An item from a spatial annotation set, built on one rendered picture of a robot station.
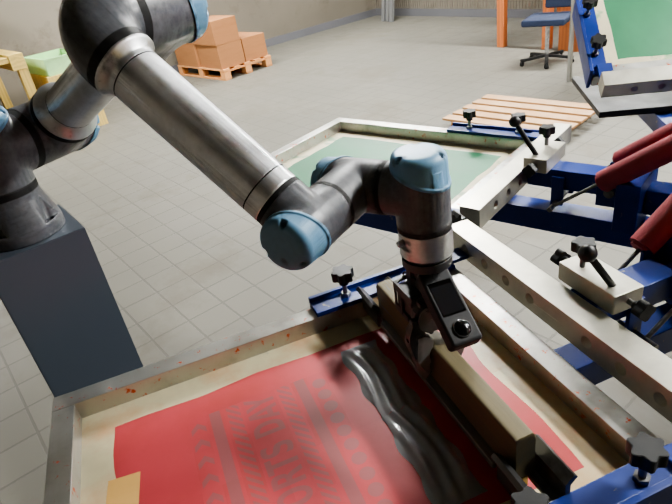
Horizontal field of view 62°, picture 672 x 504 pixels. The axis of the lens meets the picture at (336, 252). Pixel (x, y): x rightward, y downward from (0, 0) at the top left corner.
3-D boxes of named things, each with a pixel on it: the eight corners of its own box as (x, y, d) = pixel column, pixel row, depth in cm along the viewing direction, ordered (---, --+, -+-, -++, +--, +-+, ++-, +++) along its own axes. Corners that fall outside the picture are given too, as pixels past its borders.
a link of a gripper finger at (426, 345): (412, 359, 92) (418, 312, 88) (430, 382, 87) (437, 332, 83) (395, 363, 91) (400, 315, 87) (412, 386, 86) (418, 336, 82)
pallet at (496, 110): (606, 117, 443) (608, 105, 438) (558, 149, 404) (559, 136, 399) (490, 103, 516) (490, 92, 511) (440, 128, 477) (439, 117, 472)
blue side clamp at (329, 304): (322, 338, 109) (316, 309, 106) (313, 325, 113) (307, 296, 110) (456, 289, 116) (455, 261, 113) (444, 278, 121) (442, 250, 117)
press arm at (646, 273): (593, 330, 92) (595, 306, 90) (567, 312, 97) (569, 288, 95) (674, 297, 97) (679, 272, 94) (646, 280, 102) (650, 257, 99)
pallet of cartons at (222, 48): (230, 59, 894) (218, 8, 856) (275, 65, 802) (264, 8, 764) (178, 74, 849) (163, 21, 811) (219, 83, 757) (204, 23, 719)
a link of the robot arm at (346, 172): (289, 176, 75) (361, 183, 70) (331, 146, 83) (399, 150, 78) (299, 228, 79) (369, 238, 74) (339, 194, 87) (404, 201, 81)
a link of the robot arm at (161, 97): (12, -36, 65) (328, 242, 62) (88, -48, 73) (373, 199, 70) (9, 46, 73) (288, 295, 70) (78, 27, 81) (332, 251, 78)
